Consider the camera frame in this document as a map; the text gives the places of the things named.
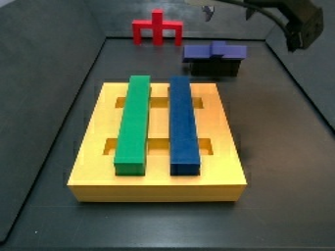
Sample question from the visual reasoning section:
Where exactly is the green long bar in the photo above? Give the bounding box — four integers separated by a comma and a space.
113, 75, 151, 176

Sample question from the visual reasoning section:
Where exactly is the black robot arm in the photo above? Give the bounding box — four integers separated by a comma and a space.
200, 0, 324, 52

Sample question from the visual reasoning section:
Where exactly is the purple cross-shaped block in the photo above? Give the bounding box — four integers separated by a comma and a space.
181, 41, 247, 63

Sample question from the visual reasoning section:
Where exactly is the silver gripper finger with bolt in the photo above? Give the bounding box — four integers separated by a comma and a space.
245, 8, 256, 21

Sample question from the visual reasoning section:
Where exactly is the blue long bar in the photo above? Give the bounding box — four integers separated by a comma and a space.
168, 76, 200, 176

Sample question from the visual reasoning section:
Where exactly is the red cross-shaped block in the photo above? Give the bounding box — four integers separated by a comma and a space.
132, 9, 183, 46

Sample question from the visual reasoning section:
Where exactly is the yellow slotted board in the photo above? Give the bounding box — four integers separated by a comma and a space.
68, 82, 245, 202

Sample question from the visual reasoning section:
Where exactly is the black angled fixture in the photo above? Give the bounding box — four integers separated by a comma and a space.
189, 60, 240, 76

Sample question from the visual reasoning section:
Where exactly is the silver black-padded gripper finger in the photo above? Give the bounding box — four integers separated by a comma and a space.
201, 6, 215, 22

